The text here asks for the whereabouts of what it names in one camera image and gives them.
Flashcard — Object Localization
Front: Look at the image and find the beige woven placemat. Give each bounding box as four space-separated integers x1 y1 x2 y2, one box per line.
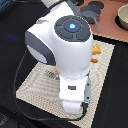
16 40 114 128

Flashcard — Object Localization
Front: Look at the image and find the knife with wooden handle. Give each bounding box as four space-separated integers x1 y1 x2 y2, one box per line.
91 58 98 63

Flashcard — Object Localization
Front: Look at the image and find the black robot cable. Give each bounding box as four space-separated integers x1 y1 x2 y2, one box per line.
12 49 88 122

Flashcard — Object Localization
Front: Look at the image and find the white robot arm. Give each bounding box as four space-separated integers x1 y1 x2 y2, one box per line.
25 0 93 115

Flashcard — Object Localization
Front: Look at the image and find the fork with wooden handle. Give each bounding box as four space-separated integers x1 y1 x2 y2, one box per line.
44 70 59 80

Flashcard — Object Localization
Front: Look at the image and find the grey frying pan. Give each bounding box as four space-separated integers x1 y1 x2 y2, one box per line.
80 5 101 29

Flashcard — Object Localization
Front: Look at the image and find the beige bowl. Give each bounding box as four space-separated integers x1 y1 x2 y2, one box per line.
118 4 128 30

